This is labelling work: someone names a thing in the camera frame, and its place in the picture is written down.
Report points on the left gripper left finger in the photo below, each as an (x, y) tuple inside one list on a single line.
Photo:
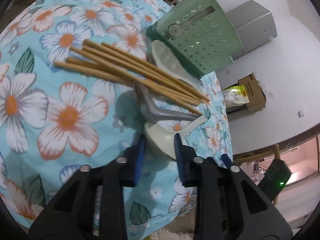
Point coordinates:
[(140, 150)]

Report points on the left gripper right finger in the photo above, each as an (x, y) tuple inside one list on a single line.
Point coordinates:
[(180, 159)]

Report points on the white ceramic spoon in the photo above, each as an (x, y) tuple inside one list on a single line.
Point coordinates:
[(165, 60), (162, 140)]

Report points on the metal spoon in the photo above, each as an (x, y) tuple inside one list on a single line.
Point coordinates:
[(151, 112)]

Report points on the wooden chopstick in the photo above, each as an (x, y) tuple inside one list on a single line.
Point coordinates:
[(126, 78), (98, 50), (155, 66), (98, 59), (112, 73)]

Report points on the yellow green rice bag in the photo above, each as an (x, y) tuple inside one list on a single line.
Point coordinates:
[(235, 96)]

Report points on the cardboard box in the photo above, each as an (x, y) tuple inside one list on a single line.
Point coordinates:
[(257, 99)]

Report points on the floral blue tablecloth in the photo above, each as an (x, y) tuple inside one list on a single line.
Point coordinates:
[(54, 121)]

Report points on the green plastic utensil basket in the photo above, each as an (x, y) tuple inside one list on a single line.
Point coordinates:
[(199, 34)]

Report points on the silver refrigerator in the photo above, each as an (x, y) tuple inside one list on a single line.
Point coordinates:
[(254, 25)]

